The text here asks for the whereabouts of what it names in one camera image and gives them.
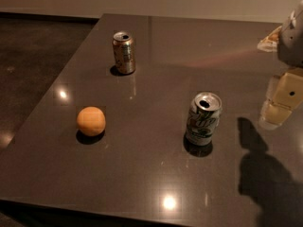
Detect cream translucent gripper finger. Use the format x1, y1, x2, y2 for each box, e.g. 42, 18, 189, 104
257, 26, 282, 53
258, 68, 303, 131

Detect green white 7up can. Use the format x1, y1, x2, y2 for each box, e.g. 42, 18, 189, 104
186, 92, 223, 147

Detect gold brown soda can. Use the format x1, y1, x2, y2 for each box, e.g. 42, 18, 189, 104
113, 31, 135, 75

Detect orange ball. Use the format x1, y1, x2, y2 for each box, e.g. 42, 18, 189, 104
77, 107, 106, 137

